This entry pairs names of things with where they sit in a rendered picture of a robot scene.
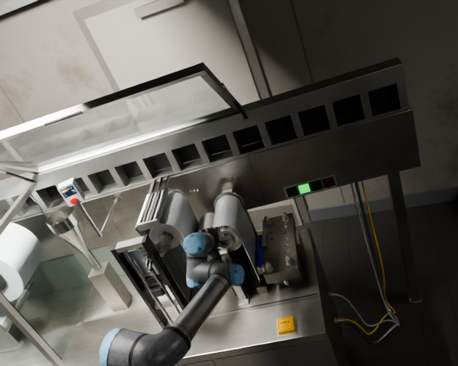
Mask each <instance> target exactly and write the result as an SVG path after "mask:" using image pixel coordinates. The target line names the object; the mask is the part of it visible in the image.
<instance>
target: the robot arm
mask: <svg viewBox="0 0 458 366"><path fill-rule="evenodd" d="M217 228H218V229H217ZM218 230H219V231H218ZM218 232H220V236H219V233H218ZM223 245H227V242H226V241H225V240H224V237H223V235H222V232H221V231H220V227H211V228H206V229H201V230H199V233H198V232H195V233H192V234H190V235H188V236H187V237H186V238H185V239H184V242H183V247H184V249H185V251H186V252H187V273H186V281H187V286H188V287H189V288H200V291H199V292H197V294H196V295H195V296H194V297H193V299H192V300H191V301H190V303H189V304H188V305H187V306H186V307H185V308H184V309H183V311H182V312H181V313H180V315H179V316H178V317H177V319H176V320H175V321H174V322H173V323H172V324H171V325H167V326H166V327H165V328H164V329H163V330H162V331H161V332H160V333H157V334H154V335H152V334H148V333H141V332H137V331H133V330H127V329H126V328H115V329H113V330H112V331H110V332H109V333H108V334H107V335H106V336H105V337H104V339H103V342H102V344H101V347H100V363H101V365H102V366H176V364H177V363H178V362H180V361H181V360H182V358H183V357H184V356H185V355H186V354H187V353H188V351H189V350H190V348H191V341H192V340H193V338H194V337H195V335H196V334H197V332H198V331H199V330H200V329H201V327H202V326H203V324H204V323H205V322H206V320H207V319H208V318H209V316H210V315H211V313H212V312H213V311H214V309H215V308H216V307H217V305H218V304H219V302H220V301H221V300H222V298H223V297H224V296H225V294H226V293H227V292H228V290H229V289H230V287H231V286H233V287H235V286H240V285H241V284H242V283H243V281H244V268H243V267H242V266H241V265H240V264H233V263H230V264H229V263H223V261H222V258H221V255H220V252H219V251H218V248H219V247H222V246H223ZM208 259H209V261H208Z"/></svg>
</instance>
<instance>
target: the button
mask: <svg viewBox="0 0 458 366"><path fill-rule="evenodd" d="M277 326H278V334H279V335H285V334H289V333H295V327H294V318H293V316H290V317H284V318H279V319H277Z"/></svg>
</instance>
